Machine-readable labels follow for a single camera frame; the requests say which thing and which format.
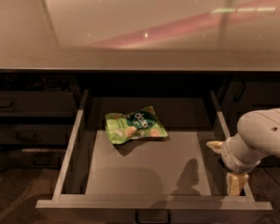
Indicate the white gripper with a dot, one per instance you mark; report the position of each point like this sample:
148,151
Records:
230,159

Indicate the dark grey drawer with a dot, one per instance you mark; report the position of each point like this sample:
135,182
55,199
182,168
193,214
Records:
171,181
32,158
60,104
39,134

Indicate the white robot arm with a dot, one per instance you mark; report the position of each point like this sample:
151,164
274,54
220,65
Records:
258,137

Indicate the colourful item in top drawer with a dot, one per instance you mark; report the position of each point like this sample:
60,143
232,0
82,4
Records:
144,123

